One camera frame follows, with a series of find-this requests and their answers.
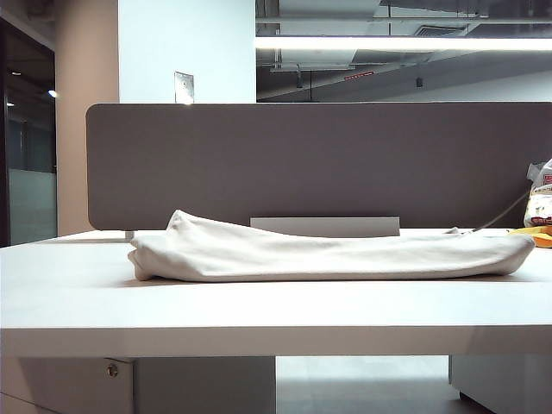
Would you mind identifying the beige T-shirt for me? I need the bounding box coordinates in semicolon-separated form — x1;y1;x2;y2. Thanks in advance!
127;209;536;283

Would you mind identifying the grey fabric desk divider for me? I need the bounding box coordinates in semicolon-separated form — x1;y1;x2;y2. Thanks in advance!
85;102;552;232

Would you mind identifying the long ceiling light strip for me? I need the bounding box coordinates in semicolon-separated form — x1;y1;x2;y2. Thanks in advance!
255;35;552;52

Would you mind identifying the white drawer cabinet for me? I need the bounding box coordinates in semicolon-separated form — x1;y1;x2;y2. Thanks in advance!
0;355;277;414

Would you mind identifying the ceiling air vent grille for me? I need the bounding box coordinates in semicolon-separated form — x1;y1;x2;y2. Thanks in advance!
411;23;469;36

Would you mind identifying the printed plastic snack bag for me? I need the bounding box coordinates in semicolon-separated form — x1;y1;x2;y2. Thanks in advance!
524;158;552;229

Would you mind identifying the yellow and orange object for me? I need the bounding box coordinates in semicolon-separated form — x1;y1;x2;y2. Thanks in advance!
508;224;552;250

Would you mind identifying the white cabinet on casters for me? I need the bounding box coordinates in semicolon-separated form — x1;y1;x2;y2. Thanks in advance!
448;354;552;414

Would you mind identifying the light grey cable cover flap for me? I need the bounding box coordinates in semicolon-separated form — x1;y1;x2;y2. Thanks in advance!
249;216;401;237

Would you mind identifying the metal wall plate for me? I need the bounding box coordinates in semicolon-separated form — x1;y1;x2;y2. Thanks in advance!
174;71;195;105

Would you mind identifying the grey cable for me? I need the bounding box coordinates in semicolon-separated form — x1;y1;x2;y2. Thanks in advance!
463;189;530;235

